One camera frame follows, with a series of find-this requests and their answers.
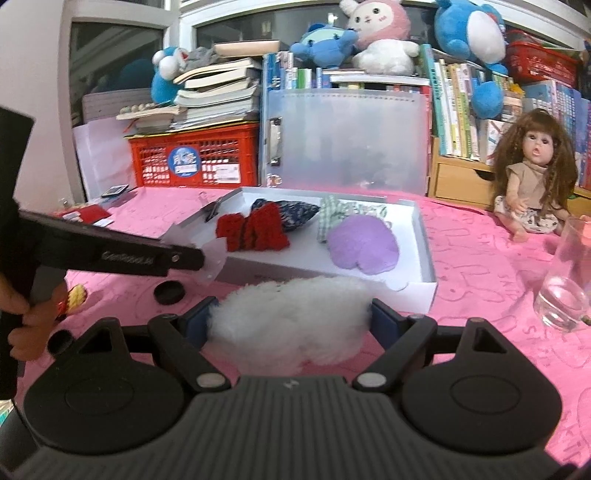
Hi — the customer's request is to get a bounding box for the brown haired doll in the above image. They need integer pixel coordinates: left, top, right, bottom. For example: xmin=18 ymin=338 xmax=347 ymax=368
xmin=489 ymin=108 xmax=580 ymax=243

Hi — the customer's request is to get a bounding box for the clear glass cup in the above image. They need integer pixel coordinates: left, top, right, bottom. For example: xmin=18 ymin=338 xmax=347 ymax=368
xmin=533 ymin=216 xmax=591 ymax=333

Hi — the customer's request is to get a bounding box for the red plastic crate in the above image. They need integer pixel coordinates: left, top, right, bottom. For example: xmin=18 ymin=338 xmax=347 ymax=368
xmin=128 ymin=122 xmax=260 ymax=188

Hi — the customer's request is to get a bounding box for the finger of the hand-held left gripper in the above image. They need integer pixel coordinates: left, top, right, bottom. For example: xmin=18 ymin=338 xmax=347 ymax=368
xmin=18 ymin=210 xmax=205 ymax=278

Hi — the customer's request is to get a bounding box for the grey cloth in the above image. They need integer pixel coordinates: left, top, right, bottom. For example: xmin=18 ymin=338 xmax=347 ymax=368
xmin=182 ymin=46 xmax=220 ymax=66

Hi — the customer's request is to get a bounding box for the red plastic basket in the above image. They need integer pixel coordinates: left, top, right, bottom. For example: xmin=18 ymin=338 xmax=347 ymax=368
xmin=505 ymin=41 xmax=583 ymax=87

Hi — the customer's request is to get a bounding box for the blue white whale plush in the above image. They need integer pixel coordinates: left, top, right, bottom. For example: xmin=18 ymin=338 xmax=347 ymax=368
xmin=434 ymin=0 xmax=509 ymax=121

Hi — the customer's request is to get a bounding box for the pink white rabbit plush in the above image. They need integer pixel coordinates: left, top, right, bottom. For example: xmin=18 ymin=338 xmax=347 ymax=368
xmin=339 ymin=0 xmax=419 ymax=77

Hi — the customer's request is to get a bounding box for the black round disc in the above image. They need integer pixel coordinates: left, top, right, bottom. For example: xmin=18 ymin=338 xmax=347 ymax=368
xmin=154 ymin=281 xmax=185 ymax=305
xmin=48 ymin=330 xmax=72 ymax=358

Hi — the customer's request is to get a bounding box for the row of colourful children's books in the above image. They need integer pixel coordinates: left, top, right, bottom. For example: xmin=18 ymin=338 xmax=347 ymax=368
xmin=418 ymin=44 xmax=591 ymax=162

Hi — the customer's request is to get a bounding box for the yellow red crochet toy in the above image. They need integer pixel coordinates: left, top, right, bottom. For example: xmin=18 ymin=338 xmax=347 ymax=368
xmin=58 ymin=284 xmax=88 ymax=321

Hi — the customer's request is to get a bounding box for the clear plastic clipboard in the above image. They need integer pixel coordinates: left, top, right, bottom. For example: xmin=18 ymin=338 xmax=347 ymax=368
xmin=259 ymin=88 xmax=430 ymax=197

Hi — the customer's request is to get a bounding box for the translucent white plastic sheet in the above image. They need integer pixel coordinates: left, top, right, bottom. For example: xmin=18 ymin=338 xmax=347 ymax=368
xmin=73 ymin=121 xmax=137 ymax=204

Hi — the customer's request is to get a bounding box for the white cardboard box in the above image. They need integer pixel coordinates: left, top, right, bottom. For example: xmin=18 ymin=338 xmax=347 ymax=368
xmin=159 ymin=186 xmax=438 ymax=319

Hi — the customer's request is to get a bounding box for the grey corrugated panel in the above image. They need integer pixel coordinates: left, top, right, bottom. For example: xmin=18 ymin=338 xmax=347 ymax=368
xmin=82 ymin=88 xmax=153 ymax=124

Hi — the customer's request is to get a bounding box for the green checkered cloth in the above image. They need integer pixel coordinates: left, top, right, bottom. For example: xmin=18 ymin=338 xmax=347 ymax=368
xmin=316 ymin=196 xmax=389 ymax=243

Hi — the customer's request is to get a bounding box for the stack of lying books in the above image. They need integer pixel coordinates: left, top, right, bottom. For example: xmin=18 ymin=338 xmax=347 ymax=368
xmin=115 ymin=41 xmax=282 ymax=136

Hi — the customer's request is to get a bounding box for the blue elephant plush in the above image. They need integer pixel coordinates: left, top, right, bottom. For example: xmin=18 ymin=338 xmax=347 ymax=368
xmin=290 ymin=24 xmax=358 ymax=70

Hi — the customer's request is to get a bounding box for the blue floral pouch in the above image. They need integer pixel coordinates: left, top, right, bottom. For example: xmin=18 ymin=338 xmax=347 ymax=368
xmin=252 ymin=198 xmax=321 ymax=232

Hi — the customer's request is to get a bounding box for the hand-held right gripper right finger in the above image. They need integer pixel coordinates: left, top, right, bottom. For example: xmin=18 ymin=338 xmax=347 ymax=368
xmin=353 ymin=298 xmax=506 ymax=392

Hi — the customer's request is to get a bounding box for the blue white cat plush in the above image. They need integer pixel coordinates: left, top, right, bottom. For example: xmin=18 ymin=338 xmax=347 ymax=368
xmin=150 ymin=45 xmax=195 ymax=106

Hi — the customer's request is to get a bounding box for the wooden drawer box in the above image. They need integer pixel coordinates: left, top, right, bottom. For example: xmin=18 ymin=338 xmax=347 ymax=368
xmin=427 ymin=136 xmax=591 ymax=210

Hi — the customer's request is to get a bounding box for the purple plush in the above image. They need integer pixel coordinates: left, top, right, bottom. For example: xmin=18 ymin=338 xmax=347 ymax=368
xmin=325 ymin=215 xmax=400 ymax=278

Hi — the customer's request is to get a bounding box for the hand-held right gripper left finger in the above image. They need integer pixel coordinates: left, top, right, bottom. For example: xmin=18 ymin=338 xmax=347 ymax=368
xmin=81 ymin=296 xmax=232 ymax=392

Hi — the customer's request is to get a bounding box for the black binder clip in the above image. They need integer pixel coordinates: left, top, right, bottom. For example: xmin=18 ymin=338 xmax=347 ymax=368
xmin=203 ymin=196 xmax=227 ymax=223

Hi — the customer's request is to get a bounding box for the pink gauze bow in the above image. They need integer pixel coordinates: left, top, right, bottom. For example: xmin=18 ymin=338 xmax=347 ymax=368
xmin=159 ymin=223 xmax=228 ymax=283

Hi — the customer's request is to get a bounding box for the white fluffy plush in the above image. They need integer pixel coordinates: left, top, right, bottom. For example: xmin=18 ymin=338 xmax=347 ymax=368
xmin=207 ymin=275 xmax=372 ymax=374

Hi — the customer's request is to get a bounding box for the person's left hand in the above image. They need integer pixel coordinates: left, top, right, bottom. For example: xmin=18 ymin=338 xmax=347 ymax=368
xmin=0 ymin=276 xmax=68 ymax=361

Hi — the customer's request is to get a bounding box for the red crochet bow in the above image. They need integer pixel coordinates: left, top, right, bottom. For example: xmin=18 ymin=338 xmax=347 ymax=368
xmin=216 ymin=203 xmax=291 ymax=252

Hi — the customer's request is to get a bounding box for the red booklet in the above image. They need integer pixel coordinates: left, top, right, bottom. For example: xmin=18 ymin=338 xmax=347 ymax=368
xmin=53 ymin=205 xmax=114 ymax=228

